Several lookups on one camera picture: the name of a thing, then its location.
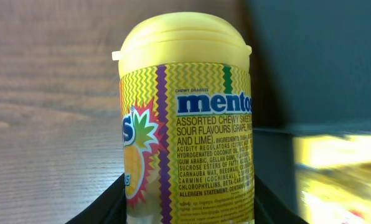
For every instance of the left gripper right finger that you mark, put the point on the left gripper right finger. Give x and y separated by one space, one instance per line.
269 209

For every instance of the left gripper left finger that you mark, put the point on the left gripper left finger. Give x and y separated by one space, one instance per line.
108 208

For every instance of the yellow snack bag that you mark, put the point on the yellow snack bag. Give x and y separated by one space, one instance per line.
333 178

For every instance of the yellow candy canister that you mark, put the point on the yellow candy canister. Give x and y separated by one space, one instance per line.
186 109

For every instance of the dark green box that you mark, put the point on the dark green box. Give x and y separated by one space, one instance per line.
311 65

